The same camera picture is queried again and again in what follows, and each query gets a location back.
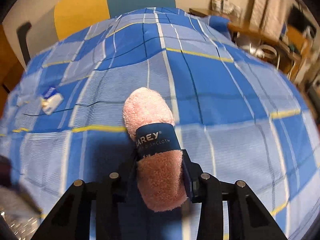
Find black monitor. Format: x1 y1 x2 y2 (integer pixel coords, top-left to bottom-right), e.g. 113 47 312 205
287 5 317 38

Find wooden side desk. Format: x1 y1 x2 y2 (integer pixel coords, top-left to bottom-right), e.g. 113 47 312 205
189 8 301 63

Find black rolled mat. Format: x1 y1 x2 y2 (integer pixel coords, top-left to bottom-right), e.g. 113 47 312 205
16 22 32 65

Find jars on desk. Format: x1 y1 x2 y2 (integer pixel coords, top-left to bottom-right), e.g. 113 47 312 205
211 0 242 18

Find grey yellow blue headboard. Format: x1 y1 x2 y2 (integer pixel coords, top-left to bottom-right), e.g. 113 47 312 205
27 0 176 58

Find pink towel blue band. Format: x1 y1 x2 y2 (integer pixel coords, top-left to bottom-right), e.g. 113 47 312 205
123 87 187 212

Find ornate silver tissue box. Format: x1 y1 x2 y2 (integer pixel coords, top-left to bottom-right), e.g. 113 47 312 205
1 206 40 239

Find blue tempo tissue pack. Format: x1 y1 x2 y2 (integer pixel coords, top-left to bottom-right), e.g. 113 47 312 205
41 86 63 115

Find blue plaid bed sheet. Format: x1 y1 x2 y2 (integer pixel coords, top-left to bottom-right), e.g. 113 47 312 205
1 8 319 239

